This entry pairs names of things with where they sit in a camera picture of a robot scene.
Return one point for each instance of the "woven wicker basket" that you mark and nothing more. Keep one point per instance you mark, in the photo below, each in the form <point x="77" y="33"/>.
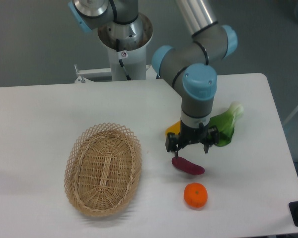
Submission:
<point x="103" y="170"/>

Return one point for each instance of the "white metal base frame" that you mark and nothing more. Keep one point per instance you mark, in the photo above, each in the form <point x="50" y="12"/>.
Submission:
<point x="104" y="74"/>

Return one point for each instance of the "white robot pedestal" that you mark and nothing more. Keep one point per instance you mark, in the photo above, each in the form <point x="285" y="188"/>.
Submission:
<point x="126" y="46"/>

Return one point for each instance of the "green bok choy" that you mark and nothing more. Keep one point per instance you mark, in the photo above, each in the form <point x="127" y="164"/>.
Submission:
<point x="225" y="122"/>

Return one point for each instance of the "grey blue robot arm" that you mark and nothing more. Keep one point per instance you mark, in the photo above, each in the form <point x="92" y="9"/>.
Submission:
<point x="188" y="70"/>

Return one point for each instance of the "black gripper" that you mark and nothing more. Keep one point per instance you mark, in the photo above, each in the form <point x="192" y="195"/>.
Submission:
<point x="189" y="135"/>

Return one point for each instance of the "purple sweet potato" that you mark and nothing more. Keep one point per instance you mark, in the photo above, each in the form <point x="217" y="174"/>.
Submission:
<point x="187" y="166"/>

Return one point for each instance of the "yellow mango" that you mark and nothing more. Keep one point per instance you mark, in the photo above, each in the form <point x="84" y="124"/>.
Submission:
<point x="175" y="128"/>

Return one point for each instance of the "orange tangerine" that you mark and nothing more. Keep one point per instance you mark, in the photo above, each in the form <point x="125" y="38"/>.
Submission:
<point x="195" y="195"/>

